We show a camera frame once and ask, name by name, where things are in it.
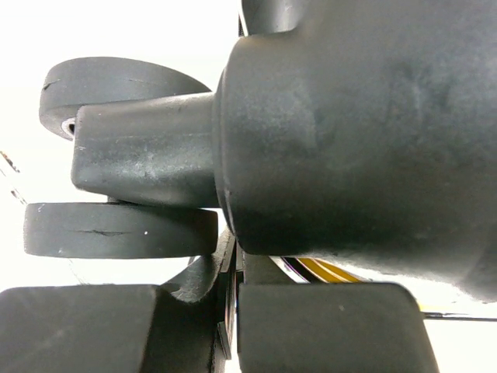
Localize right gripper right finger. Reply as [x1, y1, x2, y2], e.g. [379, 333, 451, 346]
[238, 283, 439, 372]

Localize yellow Pikachu suitcase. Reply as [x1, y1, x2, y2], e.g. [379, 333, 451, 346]
[39, 1, 496, 303]

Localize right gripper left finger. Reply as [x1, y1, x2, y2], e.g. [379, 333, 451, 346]
[1, 232, 235, 372]

